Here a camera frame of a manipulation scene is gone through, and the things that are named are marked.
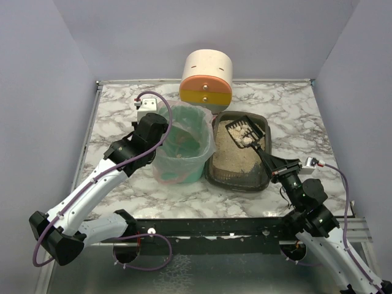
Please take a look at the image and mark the green bucket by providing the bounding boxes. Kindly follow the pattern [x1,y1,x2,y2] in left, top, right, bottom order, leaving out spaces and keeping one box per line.
[156,105,206,184]

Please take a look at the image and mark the round three-drawer storage box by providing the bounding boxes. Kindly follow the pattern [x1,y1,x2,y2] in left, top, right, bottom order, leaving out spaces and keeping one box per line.
[179,49,233,115]

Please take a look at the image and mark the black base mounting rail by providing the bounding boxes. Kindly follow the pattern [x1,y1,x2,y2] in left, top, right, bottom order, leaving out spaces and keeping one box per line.
[123,217,306,255]

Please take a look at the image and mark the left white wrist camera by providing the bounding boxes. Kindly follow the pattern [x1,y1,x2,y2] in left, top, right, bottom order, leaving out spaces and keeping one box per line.
[134,98,157,123]

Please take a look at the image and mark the dark litter box tray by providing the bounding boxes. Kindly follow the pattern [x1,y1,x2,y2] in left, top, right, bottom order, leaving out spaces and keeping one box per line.
[205,111,271,192]

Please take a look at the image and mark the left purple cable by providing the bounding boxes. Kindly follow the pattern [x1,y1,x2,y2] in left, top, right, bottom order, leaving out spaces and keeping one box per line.
[32,91,173,272]

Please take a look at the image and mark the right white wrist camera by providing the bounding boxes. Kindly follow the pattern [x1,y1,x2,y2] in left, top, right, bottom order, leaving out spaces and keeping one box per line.
[300,157,325,175]

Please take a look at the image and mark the clumped litter lump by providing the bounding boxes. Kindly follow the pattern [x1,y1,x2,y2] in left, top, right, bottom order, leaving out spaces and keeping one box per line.
[228,124,253,148]

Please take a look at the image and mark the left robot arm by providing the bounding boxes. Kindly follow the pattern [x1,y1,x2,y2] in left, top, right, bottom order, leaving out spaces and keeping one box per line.
[29,113,172,268]

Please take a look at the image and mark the black slotted litter scoop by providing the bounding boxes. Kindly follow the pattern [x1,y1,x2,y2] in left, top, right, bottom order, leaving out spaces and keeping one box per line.
[225,116,266,155]

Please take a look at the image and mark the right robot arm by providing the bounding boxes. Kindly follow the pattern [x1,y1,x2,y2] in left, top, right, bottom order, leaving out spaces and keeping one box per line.
[256,149,391,293]

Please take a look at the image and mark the clear plastic bag liner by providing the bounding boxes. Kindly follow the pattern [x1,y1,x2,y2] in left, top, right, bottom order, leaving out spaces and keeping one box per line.
[151,99,217,185]

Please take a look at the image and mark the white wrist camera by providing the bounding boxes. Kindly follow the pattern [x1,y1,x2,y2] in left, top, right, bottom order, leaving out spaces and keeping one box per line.
[134,98,157,123]
[300,157,325,175]

